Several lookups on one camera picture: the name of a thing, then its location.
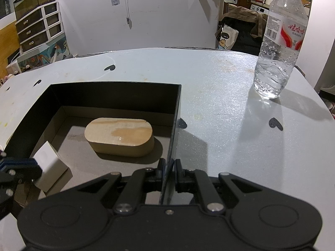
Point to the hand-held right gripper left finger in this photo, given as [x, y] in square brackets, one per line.
[160, 171]

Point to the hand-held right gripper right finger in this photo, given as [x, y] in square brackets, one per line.
[179, 172]

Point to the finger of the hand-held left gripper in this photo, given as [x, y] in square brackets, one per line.
[24, 166]

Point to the small white box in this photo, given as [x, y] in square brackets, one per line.
[51, 166]

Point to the black cardboard box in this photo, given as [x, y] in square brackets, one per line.
[117, 96]

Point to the oval wooden block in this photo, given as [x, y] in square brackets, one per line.
[120, 138]

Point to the colourful printed box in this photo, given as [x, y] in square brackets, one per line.
[39, 57]

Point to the yellow wooden panel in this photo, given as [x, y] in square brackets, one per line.
[9, 41]

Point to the white drawer cabinet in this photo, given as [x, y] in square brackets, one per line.
[39, 26]

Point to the white printed tote bag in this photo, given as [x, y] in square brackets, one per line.
[226, 38]

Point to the clear plastic water bottle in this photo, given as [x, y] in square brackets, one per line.
[280, 44]

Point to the brown cloth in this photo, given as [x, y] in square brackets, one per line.
[243, 14]

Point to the white wall hook plate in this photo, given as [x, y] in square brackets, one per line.
[115, 1]

